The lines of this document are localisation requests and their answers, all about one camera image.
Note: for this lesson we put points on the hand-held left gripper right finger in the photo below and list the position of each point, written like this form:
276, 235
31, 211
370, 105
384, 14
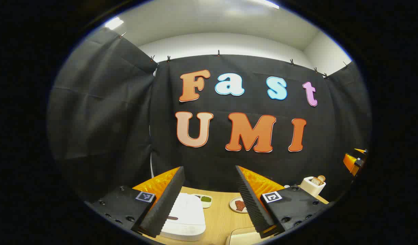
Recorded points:
253, 211

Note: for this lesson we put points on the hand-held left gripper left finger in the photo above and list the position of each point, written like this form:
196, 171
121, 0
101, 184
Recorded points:
161, 207

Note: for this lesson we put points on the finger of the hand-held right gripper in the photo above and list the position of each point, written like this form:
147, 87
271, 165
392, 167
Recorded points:
349, 161
361, 150

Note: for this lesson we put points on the white rice cooker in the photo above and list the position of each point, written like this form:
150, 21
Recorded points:
188, 217

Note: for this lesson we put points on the clear plastic rice container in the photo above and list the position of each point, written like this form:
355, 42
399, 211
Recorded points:
239, 238

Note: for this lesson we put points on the red meat piece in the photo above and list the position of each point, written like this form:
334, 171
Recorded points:
243, 204
238, 206

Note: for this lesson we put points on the white round plate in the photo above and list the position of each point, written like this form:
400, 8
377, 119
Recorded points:
232, 206

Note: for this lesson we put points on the toasted bread slice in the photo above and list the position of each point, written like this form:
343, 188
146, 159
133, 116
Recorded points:
321, 178
315, 181

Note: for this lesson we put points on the small white sauce dish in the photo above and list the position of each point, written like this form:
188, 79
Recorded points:
205, 199

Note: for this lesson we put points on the white toaster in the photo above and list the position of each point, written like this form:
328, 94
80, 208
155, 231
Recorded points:
311, 190

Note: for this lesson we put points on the black backdrop cloth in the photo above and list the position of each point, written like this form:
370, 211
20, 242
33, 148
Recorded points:
103, 119

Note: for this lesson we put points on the row of small metal clips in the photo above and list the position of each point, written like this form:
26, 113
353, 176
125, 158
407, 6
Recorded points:
218, 53

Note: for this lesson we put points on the ceiling light panel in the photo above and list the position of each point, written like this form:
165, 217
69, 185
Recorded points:
114, 23
267, 3

